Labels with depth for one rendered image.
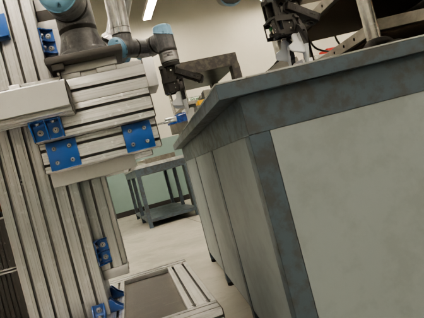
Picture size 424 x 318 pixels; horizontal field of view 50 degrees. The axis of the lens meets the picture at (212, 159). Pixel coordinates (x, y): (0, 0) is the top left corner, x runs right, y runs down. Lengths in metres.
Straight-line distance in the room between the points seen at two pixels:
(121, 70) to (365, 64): 0.71
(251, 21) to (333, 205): 9.13
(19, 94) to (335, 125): 0.81
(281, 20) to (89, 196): 0.86
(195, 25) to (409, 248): 8.81
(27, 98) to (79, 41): 0.26
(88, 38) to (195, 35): 8.24
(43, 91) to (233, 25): 8.77
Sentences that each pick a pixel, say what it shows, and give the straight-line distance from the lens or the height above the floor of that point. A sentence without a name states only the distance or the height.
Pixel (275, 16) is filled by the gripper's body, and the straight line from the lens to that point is 1.34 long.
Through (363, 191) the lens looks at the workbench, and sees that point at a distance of 1.11.
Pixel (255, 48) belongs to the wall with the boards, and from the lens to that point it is 9.94.
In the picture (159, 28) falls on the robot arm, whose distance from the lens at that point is 1.83.
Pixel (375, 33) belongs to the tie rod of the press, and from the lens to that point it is 2.02.
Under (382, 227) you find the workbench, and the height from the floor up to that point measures 0.39.
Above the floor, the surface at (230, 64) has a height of 1.89.
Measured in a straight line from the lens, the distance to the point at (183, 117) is 1.77.
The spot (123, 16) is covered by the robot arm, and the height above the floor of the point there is 1.25.
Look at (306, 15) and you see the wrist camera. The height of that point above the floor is 0.97.
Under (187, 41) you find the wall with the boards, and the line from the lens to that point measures 9.57.
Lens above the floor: 0.64
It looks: level
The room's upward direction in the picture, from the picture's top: 15 degrees counter-clockwise
